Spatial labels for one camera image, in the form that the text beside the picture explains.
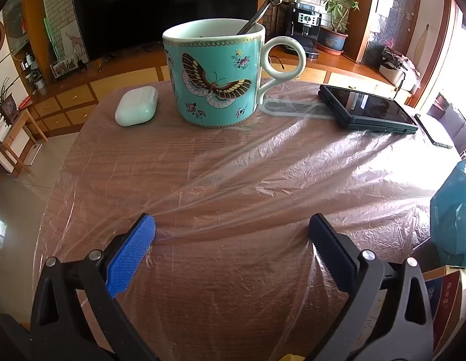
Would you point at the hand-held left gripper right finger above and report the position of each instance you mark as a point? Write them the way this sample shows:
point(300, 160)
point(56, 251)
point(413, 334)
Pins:
point(331, 248)

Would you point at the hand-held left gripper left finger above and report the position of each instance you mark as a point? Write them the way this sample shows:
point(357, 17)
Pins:
point(133, 255)

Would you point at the printed cardboard box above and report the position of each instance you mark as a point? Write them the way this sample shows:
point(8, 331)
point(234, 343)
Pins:
point(442, 297)

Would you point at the teal paper bag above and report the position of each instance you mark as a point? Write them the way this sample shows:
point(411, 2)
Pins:
point(451, 218)

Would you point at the clear plastic table cover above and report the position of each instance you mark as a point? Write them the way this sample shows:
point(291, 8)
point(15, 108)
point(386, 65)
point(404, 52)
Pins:
point(233, 165)

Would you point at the white floor appliance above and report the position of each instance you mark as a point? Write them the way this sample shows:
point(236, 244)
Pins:
point(32, 154)

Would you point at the clear phone case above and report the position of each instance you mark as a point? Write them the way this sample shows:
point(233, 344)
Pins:
point(293, 108)

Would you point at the black tablet device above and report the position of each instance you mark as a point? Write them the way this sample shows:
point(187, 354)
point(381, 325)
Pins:
point(368, 107)

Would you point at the white earbuds case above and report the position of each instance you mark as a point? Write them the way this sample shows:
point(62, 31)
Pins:
point(137, 105)

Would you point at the black smartphone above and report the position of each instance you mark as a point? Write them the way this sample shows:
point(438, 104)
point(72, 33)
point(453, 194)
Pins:
point(434, 131)

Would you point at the wooden television cabinet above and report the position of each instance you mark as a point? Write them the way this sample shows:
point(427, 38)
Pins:
point(71, 99)

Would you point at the small wooden side table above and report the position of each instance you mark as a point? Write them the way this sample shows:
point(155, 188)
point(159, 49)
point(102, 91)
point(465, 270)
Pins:
point(20, 118)

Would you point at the white printer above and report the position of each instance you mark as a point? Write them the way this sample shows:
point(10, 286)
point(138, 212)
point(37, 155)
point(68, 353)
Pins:
point(394, 77)

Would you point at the long-leaved potted plant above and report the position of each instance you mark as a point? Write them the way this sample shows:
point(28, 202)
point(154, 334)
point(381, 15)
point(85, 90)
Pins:
point(9, 107)

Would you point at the dark handbag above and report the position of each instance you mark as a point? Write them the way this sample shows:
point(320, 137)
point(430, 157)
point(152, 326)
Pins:
point(393, 56)

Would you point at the potted green plant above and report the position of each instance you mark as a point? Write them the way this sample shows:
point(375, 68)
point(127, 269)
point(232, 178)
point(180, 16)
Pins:
point(332, 39)

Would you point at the teal butterfly mug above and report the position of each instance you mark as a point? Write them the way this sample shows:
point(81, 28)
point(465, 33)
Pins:
point(218, 64)

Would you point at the white deer picture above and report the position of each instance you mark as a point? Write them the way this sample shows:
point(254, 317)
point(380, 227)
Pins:
point(73, 43)

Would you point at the black coffee machine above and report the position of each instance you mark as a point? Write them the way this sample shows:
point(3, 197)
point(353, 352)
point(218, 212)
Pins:
point(304, 22)

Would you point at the metal spoon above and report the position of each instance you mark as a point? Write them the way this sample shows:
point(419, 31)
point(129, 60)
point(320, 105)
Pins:
point(260, 13)

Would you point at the black television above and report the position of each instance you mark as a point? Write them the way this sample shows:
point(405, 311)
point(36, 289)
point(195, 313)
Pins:
point(161, 7)

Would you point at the small picture frame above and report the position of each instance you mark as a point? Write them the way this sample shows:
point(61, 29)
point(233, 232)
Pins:
point(63, 68)

